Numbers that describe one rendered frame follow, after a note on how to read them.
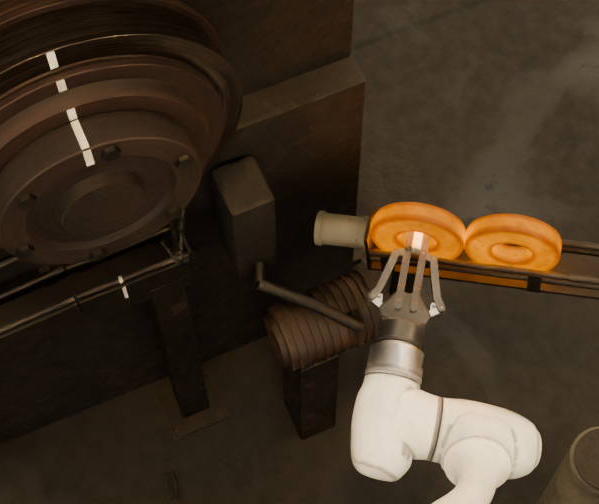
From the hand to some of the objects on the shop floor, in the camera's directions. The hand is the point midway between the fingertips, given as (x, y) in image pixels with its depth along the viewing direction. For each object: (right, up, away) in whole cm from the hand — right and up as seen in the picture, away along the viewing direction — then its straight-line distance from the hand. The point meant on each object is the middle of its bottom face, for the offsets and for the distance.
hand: (418, 232), depth 208 cm
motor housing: (-14, -36, +62) cm, 73 cm away
